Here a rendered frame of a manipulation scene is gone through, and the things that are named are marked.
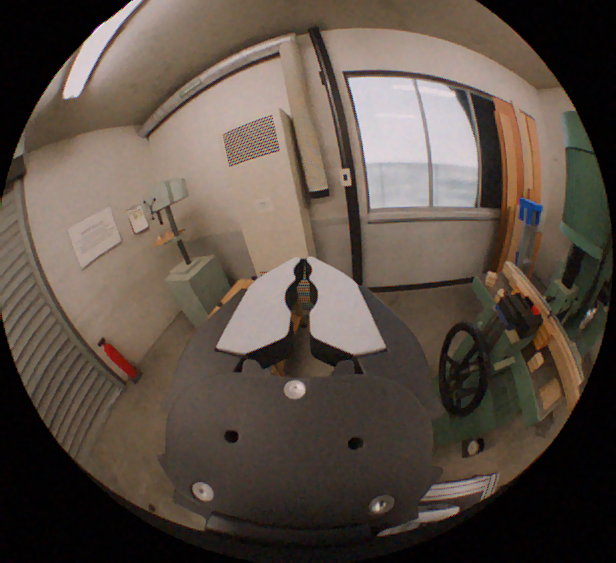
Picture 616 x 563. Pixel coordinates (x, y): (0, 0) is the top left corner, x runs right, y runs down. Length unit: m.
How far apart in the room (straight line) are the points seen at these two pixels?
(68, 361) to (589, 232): 3.00
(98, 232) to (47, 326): 1.15
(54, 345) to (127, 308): 1.11
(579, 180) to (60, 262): 2.88
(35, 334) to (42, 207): 1.12
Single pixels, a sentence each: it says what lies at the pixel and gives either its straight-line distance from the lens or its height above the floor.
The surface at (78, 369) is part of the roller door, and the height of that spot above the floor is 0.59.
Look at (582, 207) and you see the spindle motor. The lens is 0.59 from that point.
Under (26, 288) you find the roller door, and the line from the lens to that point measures 2.34.
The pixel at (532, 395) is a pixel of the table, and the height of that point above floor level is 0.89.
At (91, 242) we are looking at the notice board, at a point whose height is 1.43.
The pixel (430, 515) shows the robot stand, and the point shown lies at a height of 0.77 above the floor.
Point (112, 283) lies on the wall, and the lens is 2.35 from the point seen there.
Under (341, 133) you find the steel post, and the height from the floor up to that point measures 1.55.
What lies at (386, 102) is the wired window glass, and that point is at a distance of 1.72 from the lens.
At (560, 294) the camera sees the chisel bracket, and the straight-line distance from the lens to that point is 0.67.
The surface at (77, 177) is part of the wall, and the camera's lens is 2.48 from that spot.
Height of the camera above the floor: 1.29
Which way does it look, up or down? 27 degrees down
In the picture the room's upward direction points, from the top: 12 degrees counter-clockwise
